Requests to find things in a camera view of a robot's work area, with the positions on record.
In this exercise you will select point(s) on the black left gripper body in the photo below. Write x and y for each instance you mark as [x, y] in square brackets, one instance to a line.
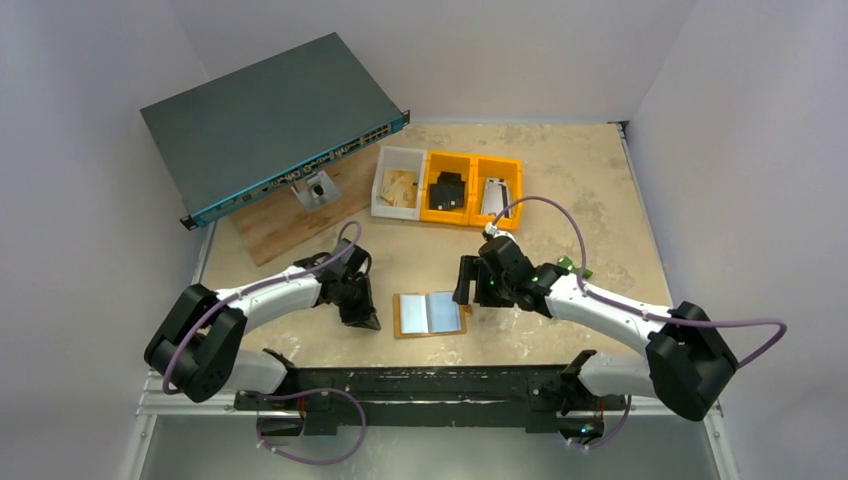
[351, 288]

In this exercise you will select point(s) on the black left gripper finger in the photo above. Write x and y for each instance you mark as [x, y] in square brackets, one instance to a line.
[350, 313]
[367, 313]

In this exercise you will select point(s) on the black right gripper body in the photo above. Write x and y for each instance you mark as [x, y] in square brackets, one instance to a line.
[473, 279]

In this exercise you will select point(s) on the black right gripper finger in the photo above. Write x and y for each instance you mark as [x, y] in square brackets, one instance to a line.
[485, 292]
[468, 272]

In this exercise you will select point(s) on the yellow leather card holder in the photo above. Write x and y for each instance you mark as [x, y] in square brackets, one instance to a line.
[427, 315]

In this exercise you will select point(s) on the black card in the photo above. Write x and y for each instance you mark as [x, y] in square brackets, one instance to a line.
[453, 179]
[445, 198]

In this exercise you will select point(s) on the gold cards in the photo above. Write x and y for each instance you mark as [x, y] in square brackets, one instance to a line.
[389, 185]

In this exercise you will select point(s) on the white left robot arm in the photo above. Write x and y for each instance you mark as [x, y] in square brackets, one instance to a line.
[197, 348]

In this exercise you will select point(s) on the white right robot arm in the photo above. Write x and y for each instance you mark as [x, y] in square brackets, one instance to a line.
[679, 357]

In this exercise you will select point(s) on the green object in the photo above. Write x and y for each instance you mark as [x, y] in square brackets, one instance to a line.
[568, 264]

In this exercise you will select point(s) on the wooden board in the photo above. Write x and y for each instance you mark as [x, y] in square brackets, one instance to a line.
[277, 223]

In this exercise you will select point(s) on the yellow middle bin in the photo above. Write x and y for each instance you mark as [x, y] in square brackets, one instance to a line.
[437, 162]

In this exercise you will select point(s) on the white plastic bin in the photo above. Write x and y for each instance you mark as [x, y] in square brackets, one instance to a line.
[412, 161]

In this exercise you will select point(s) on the grey metal bracket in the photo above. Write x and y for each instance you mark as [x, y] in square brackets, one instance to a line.
[316, 191]

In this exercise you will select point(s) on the grey network switch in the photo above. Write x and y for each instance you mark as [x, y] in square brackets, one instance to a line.
[240, 137]

